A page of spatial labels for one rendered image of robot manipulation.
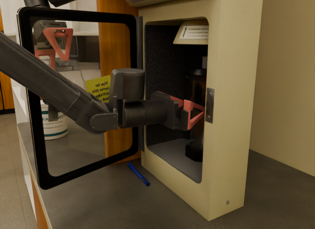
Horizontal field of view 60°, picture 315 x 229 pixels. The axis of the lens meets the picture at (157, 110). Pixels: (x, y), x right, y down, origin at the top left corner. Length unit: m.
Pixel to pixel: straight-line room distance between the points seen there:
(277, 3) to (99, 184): 0.77
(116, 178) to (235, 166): 0.35
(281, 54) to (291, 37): 0.06
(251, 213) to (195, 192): 0.14
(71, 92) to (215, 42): 0.29
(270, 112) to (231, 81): 0.46
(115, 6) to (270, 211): 0.66
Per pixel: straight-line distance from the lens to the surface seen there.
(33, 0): 0.78
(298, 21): 0.94
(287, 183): 0.86
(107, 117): 0.55
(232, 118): 0.59
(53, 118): 0.64
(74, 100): 0.54
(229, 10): 0.55
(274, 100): 0.99
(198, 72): 0.68
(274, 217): 0.71
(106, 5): 0.81
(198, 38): 0.62
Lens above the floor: 1.33
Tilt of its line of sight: 15 degrees down
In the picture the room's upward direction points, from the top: straight up
